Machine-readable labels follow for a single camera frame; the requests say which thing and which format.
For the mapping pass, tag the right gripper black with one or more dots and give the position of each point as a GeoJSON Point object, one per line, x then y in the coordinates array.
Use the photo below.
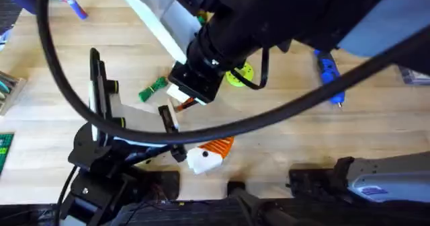
{"type": "Point", "coordinates": [231, 41]}

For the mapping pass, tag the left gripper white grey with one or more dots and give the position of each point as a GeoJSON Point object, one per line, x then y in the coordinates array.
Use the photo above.
{"type": "Point", "coordinates": [141, 120]}

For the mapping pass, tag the orange ribbed wedge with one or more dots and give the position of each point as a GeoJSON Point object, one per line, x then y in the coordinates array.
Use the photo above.
{"type": "Point", "coordinates": [186, 105]}

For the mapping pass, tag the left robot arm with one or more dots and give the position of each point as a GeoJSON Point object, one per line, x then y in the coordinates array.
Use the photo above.
{"type": "Point", "coordinates": [100, 158]}

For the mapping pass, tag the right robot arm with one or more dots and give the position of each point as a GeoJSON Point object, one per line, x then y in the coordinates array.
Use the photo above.
{"type": "Point", "coordinates": [386, 179]}

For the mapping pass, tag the green toy vegetable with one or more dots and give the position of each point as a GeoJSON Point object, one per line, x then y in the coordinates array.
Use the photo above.
{"type": "Point", "coordinates": [152, 88]}

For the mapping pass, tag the blue electric screwdriver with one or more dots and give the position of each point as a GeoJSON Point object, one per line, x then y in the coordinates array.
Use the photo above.
{"type": "Point", "coordinates": [326, 69]}

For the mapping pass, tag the green disc with holes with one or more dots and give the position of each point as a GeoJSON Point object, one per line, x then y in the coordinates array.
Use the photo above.
{"type": "Point", "coordinates": [247, 72]}

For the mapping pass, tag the pale right wrist plate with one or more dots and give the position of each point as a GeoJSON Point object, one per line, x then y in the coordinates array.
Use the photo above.
{"type": "Point", "coordinates": [158, 21]}

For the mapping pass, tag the black left wrist plate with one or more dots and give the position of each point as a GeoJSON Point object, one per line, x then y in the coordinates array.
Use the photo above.
{"type": "Point", "coordinates": [97, 84]}

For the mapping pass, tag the blue marker pen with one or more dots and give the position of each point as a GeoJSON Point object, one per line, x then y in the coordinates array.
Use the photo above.
{"type": "Point", "coordinates": [75, 5]}

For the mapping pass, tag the open box with tools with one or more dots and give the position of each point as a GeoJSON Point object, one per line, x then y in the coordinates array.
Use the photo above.
{"type": "Point", "coordinates": [10, 91]}

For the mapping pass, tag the green board with blocks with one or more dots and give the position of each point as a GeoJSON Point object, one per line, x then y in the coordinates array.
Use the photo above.
{"type": "Point", "coordinates": [5, 152]}

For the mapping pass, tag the grey flat box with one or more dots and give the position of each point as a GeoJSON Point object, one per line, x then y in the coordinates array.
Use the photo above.
{"type": "Point", "coordinates": [416, 76]}

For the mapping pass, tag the black rail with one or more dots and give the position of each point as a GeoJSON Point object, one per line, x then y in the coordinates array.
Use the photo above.
{"type": "Point", "coordinates": [201, 216]}

